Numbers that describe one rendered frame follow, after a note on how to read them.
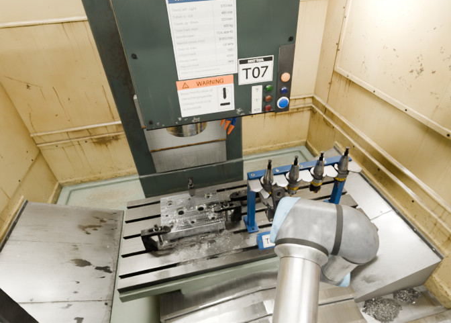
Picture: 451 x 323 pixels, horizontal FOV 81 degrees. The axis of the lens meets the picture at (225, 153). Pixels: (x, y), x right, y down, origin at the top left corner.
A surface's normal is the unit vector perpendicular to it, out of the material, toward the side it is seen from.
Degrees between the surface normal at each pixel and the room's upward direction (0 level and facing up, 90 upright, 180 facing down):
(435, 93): 90
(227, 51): 90
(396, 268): 24
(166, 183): 90
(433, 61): 90
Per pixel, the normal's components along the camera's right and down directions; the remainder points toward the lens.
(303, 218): -0.19, -0.58
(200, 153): 0.21, 0.59
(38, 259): 0.35, -0.80
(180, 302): -0.18, -0.78
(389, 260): -0.44, -0.66
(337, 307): 0.09, -0.82
